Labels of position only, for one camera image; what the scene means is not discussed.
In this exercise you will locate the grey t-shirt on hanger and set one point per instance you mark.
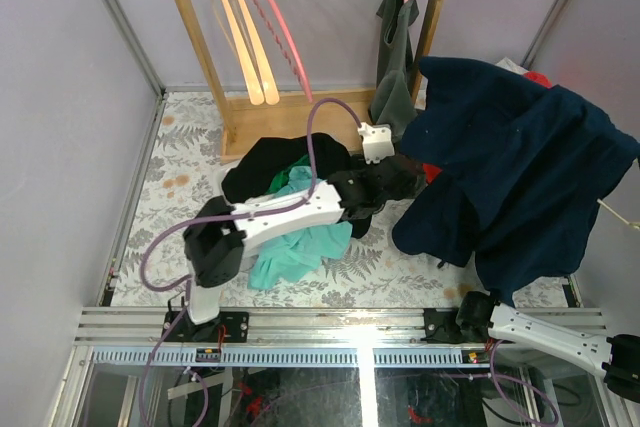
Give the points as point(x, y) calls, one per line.
point(392, 104)

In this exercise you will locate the black t-shirt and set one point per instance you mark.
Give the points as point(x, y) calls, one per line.
point(253, 175)

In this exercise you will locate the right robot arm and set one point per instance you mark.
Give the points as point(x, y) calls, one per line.
point(481, 318)

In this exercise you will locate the red t-shirt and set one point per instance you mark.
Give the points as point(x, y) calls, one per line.
point(432, 172)

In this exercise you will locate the green garment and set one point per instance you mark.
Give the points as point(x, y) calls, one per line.
point(281, 179)

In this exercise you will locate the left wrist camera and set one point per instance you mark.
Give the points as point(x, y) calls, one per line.
point(377, 142)

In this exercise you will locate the teal t-shirt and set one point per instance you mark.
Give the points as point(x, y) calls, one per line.
point(291, 256)

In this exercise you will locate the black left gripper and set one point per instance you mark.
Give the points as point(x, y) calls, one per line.
point(404, 189)

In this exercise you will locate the light wooden hanger left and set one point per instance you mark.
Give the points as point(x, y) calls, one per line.
point(237, 41)

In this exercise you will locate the cream plastic hanger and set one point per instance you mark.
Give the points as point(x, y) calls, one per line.
point(635, 225)

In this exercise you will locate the light wooden hanger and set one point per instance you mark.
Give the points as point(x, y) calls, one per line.
point(258, 56)
point(237, 41)

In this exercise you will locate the navy blue t-shirt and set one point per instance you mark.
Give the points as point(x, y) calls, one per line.
point(522, 169)

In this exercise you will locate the pink twisted-bar hanger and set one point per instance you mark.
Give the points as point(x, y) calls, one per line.
point(279, 29)

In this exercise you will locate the wooden clothes rack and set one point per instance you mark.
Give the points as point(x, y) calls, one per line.
point(245, 123)

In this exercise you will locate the white garment pile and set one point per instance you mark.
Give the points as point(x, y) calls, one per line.
point(509, 65)

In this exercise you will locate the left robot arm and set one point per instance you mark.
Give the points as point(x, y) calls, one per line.
point(223, 234)

